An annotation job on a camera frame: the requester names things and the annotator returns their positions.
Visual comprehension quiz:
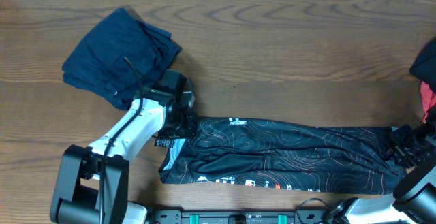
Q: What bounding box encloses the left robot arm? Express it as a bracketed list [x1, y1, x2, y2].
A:
[50, 69, 198, 223]

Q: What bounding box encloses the black aluminium mounting rail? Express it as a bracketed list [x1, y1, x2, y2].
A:
[146, 210, 331, 224]

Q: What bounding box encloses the black fabric at right edge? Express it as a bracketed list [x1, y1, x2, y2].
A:
[409, 38, 436, 93]

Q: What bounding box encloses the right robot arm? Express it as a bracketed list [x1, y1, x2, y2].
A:
[324, 122, 435, 223]

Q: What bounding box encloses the red cloth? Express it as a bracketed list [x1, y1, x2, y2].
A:
[420, 82, 435, 122]

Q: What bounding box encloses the black orange patterned sports jersey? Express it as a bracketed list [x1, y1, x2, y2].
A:
[159, 118, 407, 195]

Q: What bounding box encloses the folded dark blue garment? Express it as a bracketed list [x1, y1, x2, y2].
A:
[62, 8, 181, 110]

